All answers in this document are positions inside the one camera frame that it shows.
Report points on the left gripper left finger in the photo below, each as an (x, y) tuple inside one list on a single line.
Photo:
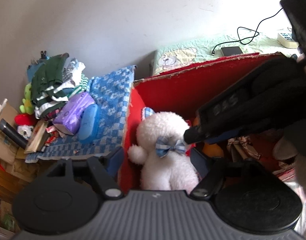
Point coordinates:
[(104, 171)]

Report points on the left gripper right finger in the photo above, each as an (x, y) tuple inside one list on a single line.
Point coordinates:
[(210, 171)]

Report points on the white bear plush blue bow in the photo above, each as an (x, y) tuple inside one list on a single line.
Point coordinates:
[(161, 151)]

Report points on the yellow tiger plush red shirt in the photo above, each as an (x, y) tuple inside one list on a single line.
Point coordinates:
[(210, 150)]

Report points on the person right hand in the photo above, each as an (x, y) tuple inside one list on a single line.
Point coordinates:
[(284, 150)]

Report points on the blue plastic case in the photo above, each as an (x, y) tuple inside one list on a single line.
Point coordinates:
[(89, 124)]

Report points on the purple tissue pack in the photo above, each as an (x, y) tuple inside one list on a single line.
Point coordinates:
[(68, 119)]

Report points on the white power strip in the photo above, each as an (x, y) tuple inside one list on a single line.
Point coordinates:
[(286, 40)]

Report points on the stack of books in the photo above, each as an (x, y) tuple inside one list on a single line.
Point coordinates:
[(38, 137)]

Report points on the black smartphone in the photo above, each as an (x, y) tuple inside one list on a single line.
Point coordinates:
[(231, 51)]

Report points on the blue checkered towel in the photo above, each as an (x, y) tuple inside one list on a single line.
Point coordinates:
[(111, 93)]

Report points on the red hat santa plush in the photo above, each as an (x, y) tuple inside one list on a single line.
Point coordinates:
[(25, 124)]

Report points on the green frog plush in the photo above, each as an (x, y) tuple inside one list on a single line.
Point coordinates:
[(26, 106)]

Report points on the brown cardboard box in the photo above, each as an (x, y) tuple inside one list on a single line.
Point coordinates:
[(8, 148)]

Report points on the pile of folded clothes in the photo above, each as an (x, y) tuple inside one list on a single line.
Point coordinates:
[(57, 79)]

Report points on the red cardboard box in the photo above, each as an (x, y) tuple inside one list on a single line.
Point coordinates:
[(185, 91)]

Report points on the black cylinder bottle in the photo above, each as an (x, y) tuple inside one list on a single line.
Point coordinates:
[(8, 130)]

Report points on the cartoon bear bed sheet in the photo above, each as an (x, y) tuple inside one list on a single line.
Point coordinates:
[(182, 54)]

